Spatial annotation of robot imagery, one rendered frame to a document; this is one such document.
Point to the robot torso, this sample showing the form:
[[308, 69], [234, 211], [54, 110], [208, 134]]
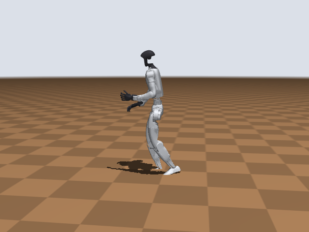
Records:
[[159, 90]]

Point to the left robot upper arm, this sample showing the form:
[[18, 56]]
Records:
[[151, 82]]

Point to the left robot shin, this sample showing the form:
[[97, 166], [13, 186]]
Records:
[[163, 154]]

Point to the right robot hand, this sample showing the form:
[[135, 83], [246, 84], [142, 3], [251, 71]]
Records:
[[134, 105]]

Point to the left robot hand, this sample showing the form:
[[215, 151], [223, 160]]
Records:
[[127, 96]]

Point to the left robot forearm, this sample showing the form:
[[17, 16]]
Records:
[[143, 97]]

